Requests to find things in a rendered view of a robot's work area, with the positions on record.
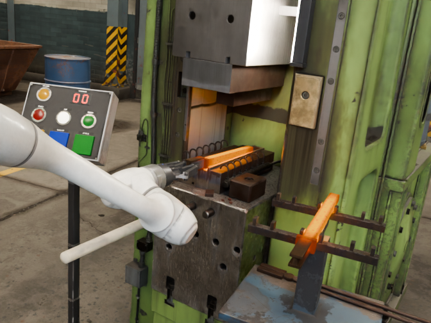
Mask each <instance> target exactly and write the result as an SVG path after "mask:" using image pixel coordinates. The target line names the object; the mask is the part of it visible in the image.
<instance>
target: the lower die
mask: <svg viewBox="0 0 431 323"><path fill-rule="evenodd" d="M244 146H246V145H240V146H237V145H231V146H229V147H225V148H222V149H219V150H216V151H213V152H211V153H207V154H203V155H201V156H202V157H206V156H210V155H213V154H217V153H222V152H225V151H229V150H232V149H236V148H240V147H244ZM251 147H258V148H260V149H257V150H254V151H252V152H249V153H246V154H243V155H240V156H238V157H235V158H232V159H230V160H226V161H224V162H221V163H218V164H216V165H213V166H211V167H208V169H207V171H205V170H200V171H198V173H197V174H195V175H194V176H192V177H191V178H189V179H188V181H184V179H183V178H180V179H178V180H176V181H179V182H182V183H186V184H188V185H192V186H196V187H198V188H202V189H204V190H206V189H209V190H214V193H217V194H221V193H223V192H225V191H227V190H229V189H230V187H228V188H224V187H223V186H222V183H223V181H224V180H225V179H226V177H227V168H226V167H225V166H222V168H221V169H220V166H221V165H222V164H225V165H227V163H228V162H233V161H234V160H239V159H240V158H242V157H246V156H247V155H251V154H252V153H257V152H258V151H262V152H263V153H264V155H265V157H264V163H267V162H269V163H271V162H273V160H274V155H275V152H272V151H267V150H264V149H265V148H263V147H259V146H255V145H253V146H251ZM258 155H259V163H258V164H259V165H261V164H262V159H263V154H262V153H258ZM252 157H253V159H254V162H253V168H255V167H256V166H257V160H258V157H257V155H255V154H254V155H253V156H252ZM247 160H248V170H250V169H251V164H252V158H251V157H247ZM241 162H242V170H241V172H242V173H243V172H245V169H246V160H245V159H242V160H241ZM235 166H236V169H235V175H238V174H239V171H240V166H241V165H240V163H239V162H238V161H236V162H235ZM228 167H229V178H231V177H233V170H234V166H233V164H231V163H230V164H229V165H228ZM272 169H273V166H271V168H270V169H268V170H265V171H263V172H261V173H260V174H257V175H258V176H259V175H261V174H264V173H266V172H268V171H270V170H272ZM192 182H194V184H192Z"/></svg>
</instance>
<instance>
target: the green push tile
mask: <svg viewBox="0 0 431 323"><path fill-rule="evenodd" d="M94 140H95V137H93V136H88V135H78V134H75V137H74V143H73V146H72V151H73V152H74V153H76V154H80V155H85V156H91V154H92V148H93V145H94Z"/></svg>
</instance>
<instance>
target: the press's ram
mask: <svg viewBox="0 0 431 323"><path fill-rule="evenodd" d="M298 6H299V0H176V4H175V15H174V35H173V56H180V57H184V58H193V59H197V60H206V61H210V62H219V63H229V64H232V65H240V66H245V67H248V66H261V65H285V64H290V62H292V61H291V57H292V48H293V43H294V34H295V29H296V20H297V14H298Z"/></svg>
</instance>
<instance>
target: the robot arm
mask: <svg viewBox="0 0 431 323"><path fill-rule="evenodd" d="M186 164H187V162H186V161H185V160H183V161H182V162H180V161H173V162H169V163H161V164H150V165H146V166H143V167H139V168H137V167H133V168H129V169H124V170H121V171H119V172H116V173H114V174H112V175H110V174H108V173H107V172H105V171H104V170H102V169H100V168H99V167H97V166H96V165H94V164H93V163H91V162H89V161H88V160H86V159H84V158H83V157H81V156H80V155H78V154H76V153H74V152H73V151H71V150H70V149H68V148H66V147H64V146H63V145H62V144H59V143H58V142H57V141H55V140H53V139H52V138H51V137H50V136H48V135H47V134H45V133H44V132H43V131H42V130H41V129H40V128H38V127H37V126H36V125H35V124H34V123H32V122H31V121H30V120H28V119H26V118H25V117H23V116H22V115H20V114H19V113H17V112H16V111H15V110H13V109H11V108H9V107H7V106H5V105H3V104H1V103H0V165H2V166H5V167H12V168H27V169H40V170H46V171H48V172H52V173H53V174H56V175H58V176H61V177H63V178H65V179H67V180H69V181H70V182H72V183H74V184H76V185H78V186H80V187H82V188H84V189H85V190H88V191H89V192H91V193H93V194H95V195H97V196H98V197H100V198H101V201H102V203H103V204H104V205H105V206H107V207H109V208H114V209H118V210H120V209H123V210H124V211H127V212H128V213H130V214H132V215H134V216H136V217H138V218H139V221H140V223H141V225H142V226H143V227H144V228H145V229H146V230H148V231H150V232H152V233H153V234H154V235H156V236H157V237H159V238H162V239H164V240H165V241H166V242H169V243H171V244H174V245H183V244H187V243H188V242H189V241H190V240H191V239H192V237H193V236H194V235H195V233H196V231H197V229H198V222H197V220H196V218H195V216H194V214H193V213H192V212H191V210H190V209H189V208H188V207H186V205H184V204H183V203H182V202H181V201H179V200H178V199H177V198H175V197H174V196H173V195H171V194H170V193H168V192H166V191H164V188H165V187H167V186H169V185H170V184H171V183H172V182H173V181H174V180H178V179H180V178H183V179H184V181H188V179H189V178H191V177H192V176H194V175H195V174H197V173H198V169H201V168H203V167H204V159H202V160H198V161H194V162H192V163H190V165H187V166H186Z"/></svg>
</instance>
